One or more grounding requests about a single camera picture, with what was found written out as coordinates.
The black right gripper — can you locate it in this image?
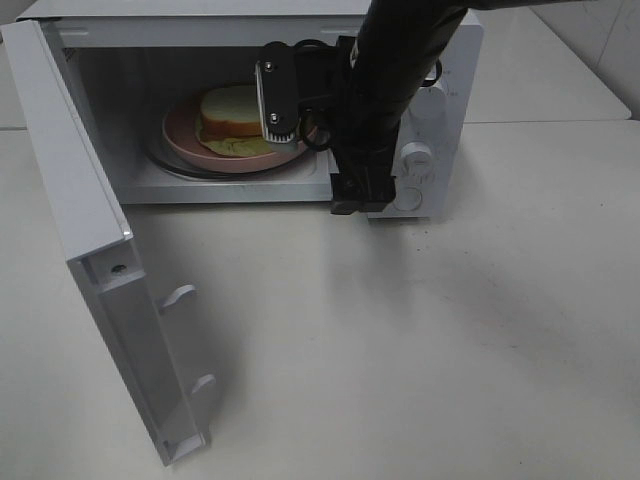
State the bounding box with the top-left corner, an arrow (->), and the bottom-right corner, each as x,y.
293,36 -> 398,215

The white microwave knob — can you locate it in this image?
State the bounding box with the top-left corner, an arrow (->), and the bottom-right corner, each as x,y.
399,141 -> 434,177
409,83 -> 447,121

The round microwave door button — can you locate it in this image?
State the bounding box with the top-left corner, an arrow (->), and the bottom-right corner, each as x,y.
393,187 -> 422,212

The white bread sandwich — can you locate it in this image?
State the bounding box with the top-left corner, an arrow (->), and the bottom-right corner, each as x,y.
199,85 -> 262,139

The pink round plate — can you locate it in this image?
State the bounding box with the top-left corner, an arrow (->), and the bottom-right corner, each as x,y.
162,95 -> 308,173

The white microwave door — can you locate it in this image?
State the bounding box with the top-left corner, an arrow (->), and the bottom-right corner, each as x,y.
2,20 -> 216,465

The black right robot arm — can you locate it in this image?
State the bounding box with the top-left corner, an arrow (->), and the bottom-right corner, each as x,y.
262,1 -> 506,218

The green lettuce leaf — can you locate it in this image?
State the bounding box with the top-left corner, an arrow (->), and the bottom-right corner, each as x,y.
195,119 -> 272,158

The white microwave oven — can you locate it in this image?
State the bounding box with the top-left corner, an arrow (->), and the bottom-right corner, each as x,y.
14,0 -> 486,221

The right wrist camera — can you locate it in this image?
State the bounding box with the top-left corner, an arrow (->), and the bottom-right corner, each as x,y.
255,41 -> 299,152

